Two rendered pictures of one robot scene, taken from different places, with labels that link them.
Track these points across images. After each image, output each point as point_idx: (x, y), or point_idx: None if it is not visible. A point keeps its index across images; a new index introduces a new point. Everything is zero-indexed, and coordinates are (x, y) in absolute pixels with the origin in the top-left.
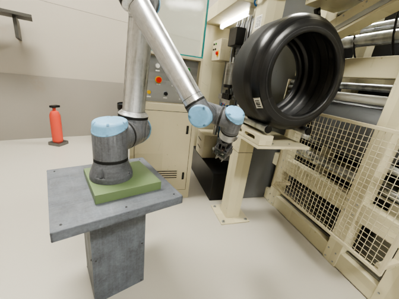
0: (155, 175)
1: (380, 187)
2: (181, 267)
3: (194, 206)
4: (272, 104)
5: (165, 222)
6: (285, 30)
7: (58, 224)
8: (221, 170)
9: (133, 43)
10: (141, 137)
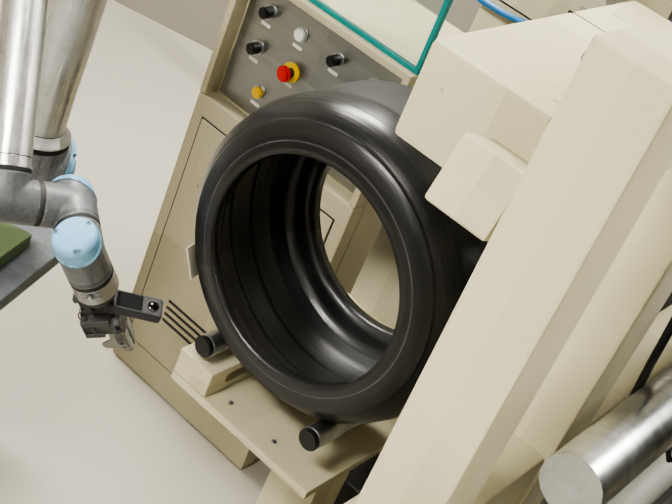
0: (7, 278)
1: None
2: None
3: (212, 497)
4: (212, 287)
5: (92, 452)
6: (264, 125)
7: None
8: (355, 468)
9: (51, 2)
10: None
